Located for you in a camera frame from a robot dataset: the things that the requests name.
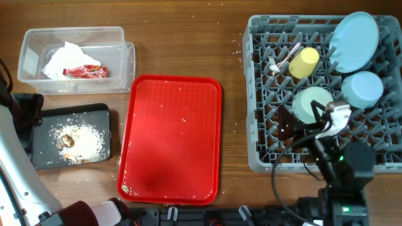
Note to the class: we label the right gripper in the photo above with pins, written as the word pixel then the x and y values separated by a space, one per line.
pixel 307 130

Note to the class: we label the green bowl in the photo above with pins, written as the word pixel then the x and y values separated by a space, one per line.
pixel 301 104

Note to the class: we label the yellow plastic cup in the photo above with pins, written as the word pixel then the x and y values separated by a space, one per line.
pixel 304 63

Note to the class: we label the white plastic fork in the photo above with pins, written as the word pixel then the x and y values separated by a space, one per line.
pixel 273 67

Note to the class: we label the light blue small bowl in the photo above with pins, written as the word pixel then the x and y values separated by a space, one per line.
pixel 362 90

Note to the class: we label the light blue plate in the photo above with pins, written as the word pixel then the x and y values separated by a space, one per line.
pixel 354 42

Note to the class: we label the red snack wrapper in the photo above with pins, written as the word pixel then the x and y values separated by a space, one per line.
pixel 86 71

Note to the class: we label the food scraps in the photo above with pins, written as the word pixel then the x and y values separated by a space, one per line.
pixel 78 144

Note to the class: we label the white napkin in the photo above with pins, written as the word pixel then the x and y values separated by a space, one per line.
pixel 68 57

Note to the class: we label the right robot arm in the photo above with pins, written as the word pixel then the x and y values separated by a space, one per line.
pixel 346 170

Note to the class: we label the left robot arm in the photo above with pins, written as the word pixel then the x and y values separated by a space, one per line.
pixel 25 200

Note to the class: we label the grey dishwasher rack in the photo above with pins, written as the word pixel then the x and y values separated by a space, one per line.
pixel 274 35

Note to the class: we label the red serving tray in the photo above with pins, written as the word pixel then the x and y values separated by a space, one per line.
pixel 171 147

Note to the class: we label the black tray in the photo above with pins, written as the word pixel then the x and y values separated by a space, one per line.
pixel 43 156

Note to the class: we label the clear plastic bin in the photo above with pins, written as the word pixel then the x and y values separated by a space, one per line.
pixel 104 44

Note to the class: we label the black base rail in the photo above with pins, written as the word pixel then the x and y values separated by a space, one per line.
pixel 240 216

